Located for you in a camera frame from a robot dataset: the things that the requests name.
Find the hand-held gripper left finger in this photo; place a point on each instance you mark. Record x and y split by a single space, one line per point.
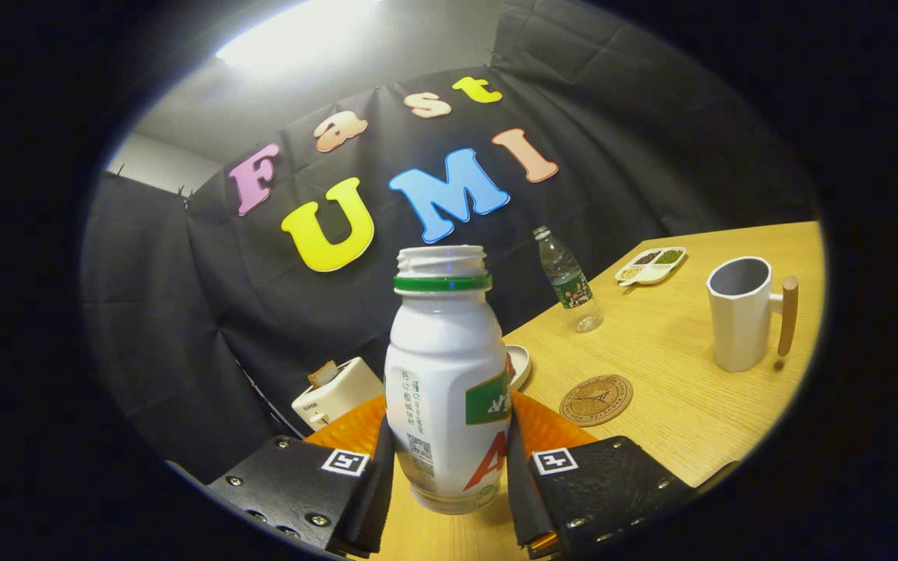
376 506

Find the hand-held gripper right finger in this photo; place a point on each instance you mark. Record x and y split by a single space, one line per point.
523 499

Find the round cork coaster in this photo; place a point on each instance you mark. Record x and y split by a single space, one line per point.
595 400

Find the white juice bottle green label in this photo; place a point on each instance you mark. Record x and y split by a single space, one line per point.
441 366

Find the clear plastic water bottle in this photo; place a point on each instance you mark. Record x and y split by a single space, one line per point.
570 284

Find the white toaster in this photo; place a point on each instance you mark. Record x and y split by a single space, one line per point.
340 397

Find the round white plate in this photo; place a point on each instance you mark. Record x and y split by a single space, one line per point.
521 365

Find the slice of toast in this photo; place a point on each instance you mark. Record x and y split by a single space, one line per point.
324 374

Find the wooden table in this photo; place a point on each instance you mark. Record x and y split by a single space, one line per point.
691 405

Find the white divided dish with beans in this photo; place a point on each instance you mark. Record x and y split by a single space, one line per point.
652 265

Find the black backdrop cloth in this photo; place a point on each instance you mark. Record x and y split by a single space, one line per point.
613 117

